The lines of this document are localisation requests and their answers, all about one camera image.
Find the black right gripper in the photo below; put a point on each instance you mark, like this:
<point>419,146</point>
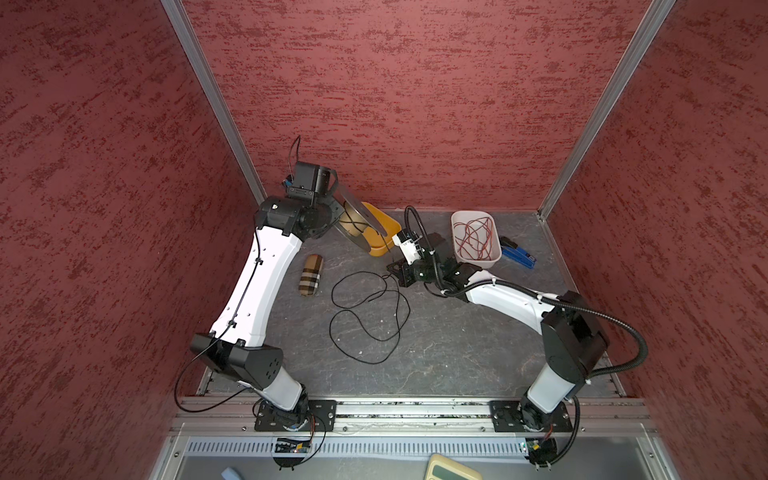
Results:
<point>402,273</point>

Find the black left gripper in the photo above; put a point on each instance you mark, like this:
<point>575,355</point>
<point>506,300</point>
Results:
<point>336,211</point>

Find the grey perforated cable spool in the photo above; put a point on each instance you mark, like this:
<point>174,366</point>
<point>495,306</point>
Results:
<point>365,225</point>

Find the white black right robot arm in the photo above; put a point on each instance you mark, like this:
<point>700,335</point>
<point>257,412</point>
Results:
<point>573,340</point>

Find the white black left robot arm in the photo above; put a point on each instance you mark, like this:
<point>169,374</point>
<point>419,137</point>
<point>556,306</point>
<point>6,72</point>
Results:
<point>235,346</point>

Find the white plastic tray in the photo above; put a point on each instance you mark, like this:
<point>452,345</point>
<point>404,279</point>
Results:
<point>475,238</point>

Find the plaid fabric glasses case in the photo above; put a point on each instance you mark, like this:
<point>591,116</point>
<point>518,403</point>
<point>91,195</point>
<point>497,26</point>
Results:
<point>310,276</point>

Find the blue stapler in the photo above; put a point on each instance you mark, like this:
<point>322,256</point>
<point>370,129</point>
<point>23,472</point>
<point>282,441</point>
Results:
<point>511,250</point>

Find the beige device at bottom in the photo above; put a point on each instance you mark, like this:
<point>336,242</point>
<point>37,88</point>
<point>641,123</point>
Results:
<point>440,467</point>

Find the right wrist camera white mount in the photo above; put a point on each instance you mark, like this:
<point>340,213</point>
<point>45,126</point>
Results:
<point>410,245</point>

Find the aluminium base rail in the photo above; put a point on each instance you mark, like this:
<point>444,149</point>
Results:
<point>403,428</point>

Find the aluminium corner post left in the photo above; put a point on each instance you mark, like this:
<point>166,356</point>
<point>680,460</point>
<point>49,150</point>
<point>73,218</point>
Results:
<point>182,26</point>

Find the aluminium corner post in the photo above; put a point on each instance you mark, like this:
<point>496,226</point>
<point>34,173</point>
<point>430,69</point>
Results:
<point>646,31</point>
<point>182,26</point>

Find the aluminium corner post right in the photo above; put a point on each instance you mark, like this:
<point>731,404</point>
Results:
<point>646,31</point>

